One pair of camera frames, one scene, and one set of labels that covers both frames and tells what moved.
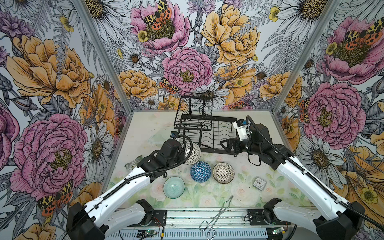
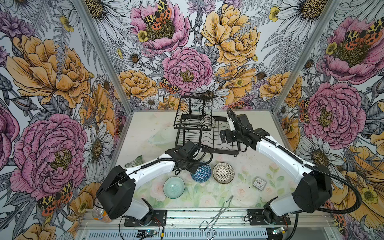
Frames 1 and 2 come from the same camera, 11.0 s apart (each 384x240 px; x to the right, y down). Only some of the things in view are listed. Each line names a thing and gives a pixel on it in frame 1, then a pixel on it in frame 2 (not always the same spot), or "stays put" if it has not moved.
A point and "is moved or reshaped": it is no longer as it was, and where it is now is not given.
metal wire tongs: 205,226 stays put
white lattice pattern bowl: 196,154 is moved or reshaped
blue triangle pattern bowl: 200,171 stays put
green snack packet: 133,164 stays put
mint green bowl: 174,187 stays put
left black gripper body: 178,159 to 191,165
